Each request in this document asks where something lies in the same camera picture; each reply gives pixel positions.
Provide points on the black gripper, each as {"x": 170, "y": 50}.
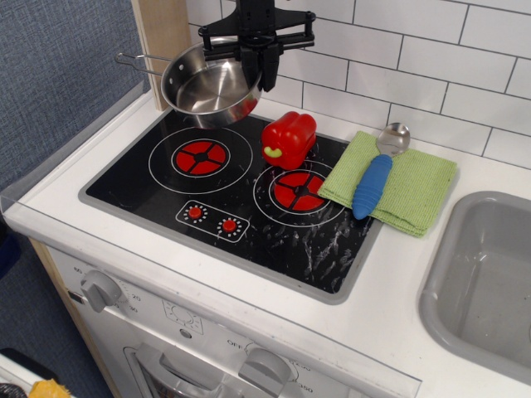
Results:
{"x": 254, "y": 27}

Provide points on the silver pot with wire handle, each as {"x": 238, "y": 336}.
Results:
{"x": 210, "y": 92}

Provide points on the black toy stove top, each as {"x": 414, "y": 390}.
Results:
{"x": 212, "y": 190}

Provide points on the red toy bell pepper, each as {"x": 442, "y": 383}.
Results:
{"x": 287, "y": 141}

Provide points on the green folded cloth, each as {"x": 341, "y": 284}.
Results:
{"x": 414, "y": 192}

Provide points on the grey left oven knob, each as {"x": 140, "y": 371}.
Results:
{"x": 100, "y": 290}

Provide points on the grey oven knob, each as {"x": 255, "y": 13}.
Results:
{"x": 265, "y": 370}
{"x": 100, "y": 290}

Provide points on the white toy oven front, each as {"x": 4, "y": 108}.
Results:
{"x": 151, "y": 347}

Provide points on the grey right oven knob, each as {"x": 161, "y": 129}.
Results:
{"x": 265, "y": 370}

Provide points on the grey sink basin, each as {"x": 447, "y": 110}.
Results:
{"x": 476, "y": 300}

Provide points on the yellow object at corner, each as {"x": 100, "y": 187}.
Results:
{"x": 49, "y": 389}

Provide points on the wooden side post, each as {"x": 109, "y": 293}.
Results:
{"x": 162, "y": 27}

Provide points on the blue handled metal spoon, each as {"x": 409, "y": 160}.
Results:
{"x": 394, "y": 140}

